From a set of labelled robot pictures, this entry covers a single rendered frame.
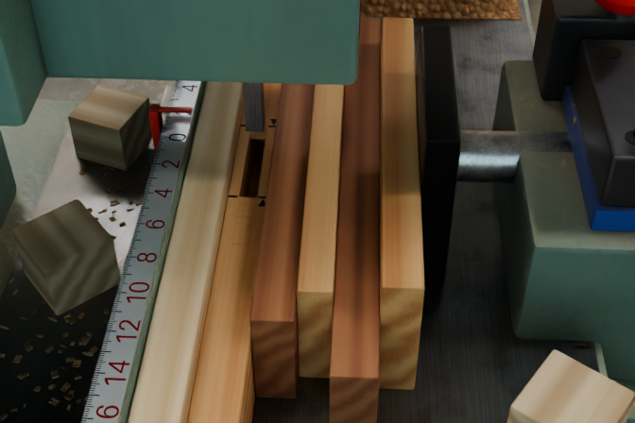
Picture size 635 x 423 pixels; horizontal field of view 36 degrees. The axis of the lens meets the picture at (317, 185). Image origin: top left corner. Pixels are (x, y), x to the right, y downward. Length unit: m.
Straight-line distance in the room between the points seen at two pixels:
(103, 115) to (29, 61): 0.27
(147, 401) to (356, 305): 0.09
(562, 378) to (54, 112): 0.49
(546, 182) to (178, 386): 0.19
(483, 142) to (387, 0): 0.22
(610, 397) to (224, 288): 0.16
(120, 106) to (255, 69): 0.29
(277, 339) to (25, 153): 0.37
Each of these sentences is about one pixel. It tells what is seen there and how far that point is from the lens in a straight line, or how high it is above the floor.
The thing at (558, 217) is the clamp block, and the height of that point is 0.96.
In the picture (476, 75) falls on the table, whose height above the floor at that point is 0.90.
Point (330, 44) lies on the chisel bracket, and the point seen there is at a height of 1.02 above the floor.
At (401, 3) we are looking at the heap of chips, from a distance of 0.66.
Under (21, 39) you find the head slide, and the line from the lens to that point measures 0.41.
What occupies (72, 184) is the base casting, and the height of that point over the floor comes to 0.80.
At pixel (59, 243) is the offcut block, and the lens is 0.59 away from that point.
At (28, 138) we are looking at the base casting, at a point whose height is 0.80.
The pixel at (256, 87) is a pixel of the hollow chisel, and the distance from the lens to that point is 0.46.
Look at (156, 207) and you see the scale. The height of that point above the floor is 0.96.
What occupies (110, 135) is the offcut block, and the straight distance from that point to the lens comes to 0.68.
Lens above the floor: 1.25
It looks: 42 degrees down
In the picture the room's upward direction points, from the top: straight up
